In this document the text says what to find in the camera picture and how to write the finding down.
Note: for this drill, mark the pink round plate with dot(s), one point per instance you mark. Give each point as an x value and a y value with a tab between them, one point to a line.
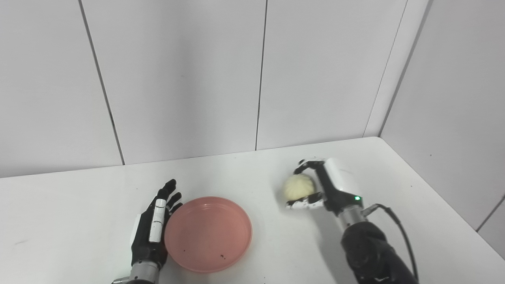
208	235

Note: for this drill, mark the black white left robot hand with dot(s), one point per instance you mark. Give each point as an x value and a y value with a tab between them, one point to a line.
148	236

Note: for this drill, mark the pale yellow steamed bun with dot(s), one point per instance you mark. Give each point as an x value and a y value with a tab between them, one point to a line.
299	187

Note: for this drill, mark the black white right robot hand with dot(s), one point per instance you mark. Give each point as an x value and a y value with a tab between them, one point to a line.
339	189

